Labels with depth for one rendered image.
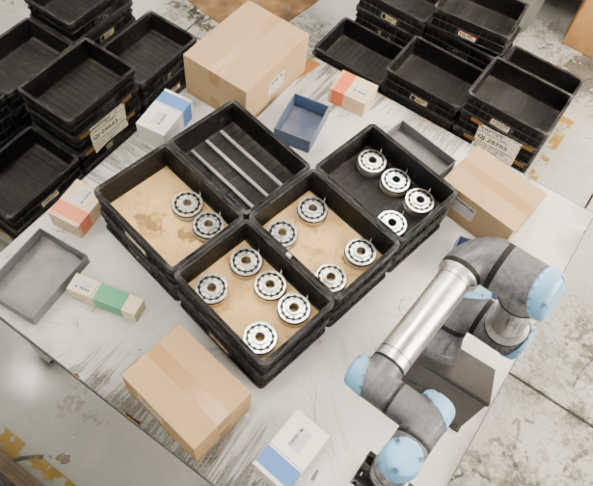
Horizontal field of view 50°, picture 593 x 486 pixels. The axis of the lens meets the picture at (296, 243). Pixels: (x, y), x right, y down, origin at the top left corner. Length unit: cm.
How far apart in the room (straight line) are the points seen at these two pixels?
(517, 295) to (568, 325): 181
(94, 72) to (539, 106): 204
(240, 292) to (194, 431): 45
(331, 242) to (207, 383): 62
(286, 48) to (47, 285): 123
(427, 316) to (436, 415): 21
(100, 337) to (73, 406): 74
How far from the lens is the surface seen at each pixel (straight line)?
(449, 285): 141
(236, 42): 258
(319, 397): 204
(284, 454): 190
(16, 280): 229
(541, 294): 143
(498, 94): 321
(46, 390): 288
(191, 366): 190
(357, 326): 214
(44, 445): 282
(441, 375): 184
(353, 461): 156
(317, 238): 212
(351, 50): 353
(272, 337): 193
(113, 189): 218
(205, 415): 185
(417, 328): 135
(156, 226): 215
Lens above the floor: 265
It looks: 60 degrees down
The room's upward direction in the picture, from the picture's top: 9 degrees clockwise
